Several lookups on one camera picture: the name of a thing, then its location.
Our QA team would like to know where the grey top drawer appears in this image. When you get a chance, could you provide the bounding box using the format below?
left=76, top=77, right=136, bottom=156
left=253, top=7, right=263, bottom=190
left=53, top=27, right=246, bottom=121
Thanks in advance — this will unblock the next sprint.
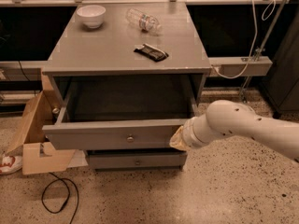
left=43, top=75, right=197, bottom=150

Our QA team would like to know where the grey drawer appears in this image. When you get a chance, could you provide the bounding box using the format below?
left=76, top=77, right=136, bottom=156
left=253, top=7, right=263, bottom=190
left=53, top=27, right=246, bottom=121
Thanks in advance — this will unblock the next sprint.
left=87, top=149, right=187, bottom=170
left=43, top=75, right=197, bottom=150

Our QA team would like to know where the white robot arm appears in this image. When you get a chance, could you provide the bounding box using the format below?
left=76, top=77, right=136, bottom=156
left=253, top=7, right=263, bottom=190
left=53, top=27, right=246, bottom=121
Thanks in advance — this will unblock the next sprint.
left=169, top=100, right=299, bottom=162

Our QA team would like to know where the grey lower drawer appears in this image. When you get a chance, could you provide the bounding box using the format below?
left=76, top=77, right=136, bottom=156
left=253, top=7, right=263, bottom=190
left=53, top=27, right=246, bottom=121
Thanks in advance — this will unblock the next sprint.
left=87, top=149, right=187, bottom=170

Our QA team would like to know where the grey wooden drawer cabinet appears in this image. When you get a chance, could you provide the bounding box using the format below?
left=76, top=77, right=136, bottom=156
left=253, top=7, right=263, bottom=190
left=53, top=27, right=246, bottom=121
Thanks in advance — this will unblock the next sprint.
left=43, top=3, right=211, bottom=158

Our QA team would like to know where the black snack wrapper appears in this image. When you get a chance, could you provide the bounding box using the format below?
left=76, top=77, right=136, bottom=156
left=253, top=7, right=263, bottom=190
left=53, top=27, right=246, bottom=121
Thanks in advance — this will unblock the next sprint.
left=135, top=44, right=169, bottom=62

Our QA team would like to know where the clear plastic water bottle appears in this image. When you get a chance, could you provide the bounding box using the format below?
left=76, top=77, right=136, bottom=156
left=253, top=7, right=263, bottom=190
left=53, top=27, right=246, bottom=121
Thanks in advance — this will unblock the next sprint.
left=126, top=8, right=162, bottom=34

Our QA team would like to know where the brown cardboard box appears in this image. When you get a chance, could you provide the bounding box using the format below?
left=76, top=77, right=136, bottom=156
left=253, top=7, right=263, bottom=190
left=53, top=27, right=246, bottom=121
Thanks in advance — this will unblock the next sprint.
left=7, top=75, right=75, bottom=175

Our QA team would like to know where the white ceramic bowl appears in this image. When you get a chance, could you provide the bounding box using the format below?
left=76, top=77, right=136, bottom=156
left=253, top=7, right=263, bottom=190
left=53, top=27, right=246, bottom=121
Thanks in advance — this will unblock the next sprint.
left=77, top=5, right=106, bottom=28

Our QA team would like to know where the white and red shoe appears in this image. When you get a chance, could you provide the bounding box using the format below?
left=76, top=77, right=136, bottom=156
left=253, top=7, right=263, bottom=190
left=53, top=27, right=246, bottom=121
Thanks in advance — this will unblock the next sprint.
left=0, top=154, right=22, bottom=175

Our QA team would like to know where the grey wall rail bracket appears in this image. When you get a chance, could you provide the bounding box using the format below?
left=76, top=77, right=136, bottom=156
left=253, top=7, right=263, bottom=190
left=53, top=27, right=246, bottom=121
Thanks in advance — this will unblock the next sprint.
left=209, top=56, right=272, bottom=77

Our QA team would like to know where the black floor cable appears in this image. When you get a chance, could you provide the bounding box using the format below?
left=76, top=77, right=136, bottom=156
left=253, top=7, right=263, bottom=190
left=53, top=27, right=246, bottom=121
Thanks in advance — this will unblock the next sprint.
left=41, top=172, right=80, bottom=224

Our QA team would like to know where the white hanging cable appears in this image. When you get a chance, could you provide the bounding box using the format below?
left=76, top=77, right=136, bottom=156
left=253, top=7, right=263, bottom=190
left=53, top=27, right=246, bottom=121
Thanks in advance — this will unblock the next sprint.
left=212, top=0, right=278, bottom=80

